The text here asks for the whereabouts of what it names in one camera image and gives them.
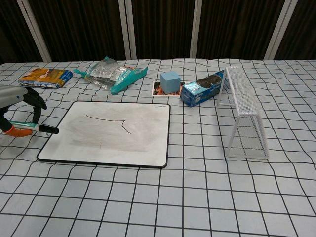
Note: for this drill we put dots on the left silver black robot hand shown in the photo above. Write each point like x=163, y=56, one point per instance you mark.
x=14, y=95

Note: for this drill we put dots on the teal whiteboard marker black cap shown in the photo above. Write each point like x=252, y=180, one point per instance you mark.
x=49, y=129

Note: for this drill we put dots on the white dry-erase board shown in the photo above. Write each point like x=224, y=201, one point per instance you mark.
x=123, y=143

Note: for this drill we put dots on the orange blue snack packet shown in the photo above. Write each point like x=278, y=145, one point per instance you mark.
x=42, y=77

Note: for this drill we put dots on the dark ribbed partition panel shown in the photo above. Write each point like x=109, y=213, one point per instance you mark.
x=163, y=29
x=301, y=29
x=10, y=29
x=237, y=29
x=81, y=29

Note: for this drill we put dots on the teal clear wipes packet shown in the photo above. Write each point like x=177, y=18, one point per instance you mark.
x=118, y=76

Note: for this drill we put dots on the white bordered photo card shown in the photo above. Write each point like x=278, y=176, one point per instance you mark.
x=156, y=90

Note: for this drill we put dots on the light blue cube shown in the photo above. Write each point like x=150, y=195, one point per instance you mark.
x=170, y=82

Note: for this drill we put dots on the blue Oreo cookie box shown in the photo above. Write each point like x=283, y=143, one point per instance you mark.
x=197, y=93

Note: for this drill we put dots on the light blue checked tablecloth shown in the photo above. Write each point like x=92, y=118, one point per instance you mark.
x=172, y=197

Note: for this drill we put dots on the white partition frame post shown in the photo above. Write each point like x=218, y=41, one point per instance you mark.
x=277, y=29
x=198, y=29
x=34, y=32
x=127, y=29

